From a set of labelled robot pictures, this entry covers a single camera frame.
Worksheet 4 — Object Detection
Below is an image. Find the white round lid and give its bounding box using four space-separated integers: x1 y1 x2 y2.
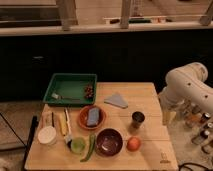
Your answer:
37 126 56 145

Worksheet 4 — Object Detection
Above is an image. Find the green plastic tray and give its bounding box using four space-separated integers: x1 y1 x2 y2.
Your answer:
43 73 97 107

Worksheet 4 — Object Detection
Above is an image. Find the grey towel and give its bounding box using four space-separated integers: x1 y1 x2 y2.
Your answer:
104 93 128 109

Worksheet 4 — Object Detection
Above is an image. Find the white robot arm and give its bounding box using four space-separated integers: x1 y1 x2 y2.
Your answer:
158 62 213 125

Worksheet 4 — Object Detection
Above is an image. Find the dark metal cup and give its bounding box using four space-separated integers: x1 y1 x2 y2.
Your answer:
131 111 145 129

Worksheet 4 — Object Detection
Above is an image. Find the green chili pepper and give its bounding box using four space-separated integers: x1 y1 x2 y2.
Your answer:
80 134 96 162

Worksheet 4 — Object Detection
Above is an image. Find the orange fruit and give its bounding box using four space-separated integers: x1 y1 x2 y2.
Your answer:
126 137 141 152

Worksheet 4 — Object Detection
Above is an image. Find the blue sponge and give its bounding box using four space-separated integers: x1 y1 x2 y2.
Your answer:
87 107 99 126

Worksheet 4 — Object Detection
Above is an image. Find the yellow corn cob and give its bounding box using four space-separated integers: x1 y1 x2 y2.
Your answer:
59 114 67 136

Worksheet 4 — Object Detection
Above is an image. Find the red grapes bunch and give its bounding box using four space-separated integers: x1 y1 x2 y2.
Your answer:
84 84 94 99

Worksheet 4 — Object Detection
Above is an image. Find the green small cup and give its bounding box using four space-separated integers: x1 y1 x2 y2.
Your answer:
71 137 86 154

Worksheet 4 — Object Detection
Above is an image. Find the silver spoon in tray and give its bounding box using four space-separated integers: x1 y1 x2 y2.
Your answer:
51 93 80 101

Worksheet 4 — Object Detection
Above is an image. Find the orange plate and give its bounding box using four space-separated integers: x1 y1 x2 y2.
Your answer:
77 105 106 130

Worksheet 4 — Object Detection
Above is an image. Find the purple bowl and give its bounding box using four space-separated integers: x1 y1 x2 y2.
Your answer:
95 128 123 157

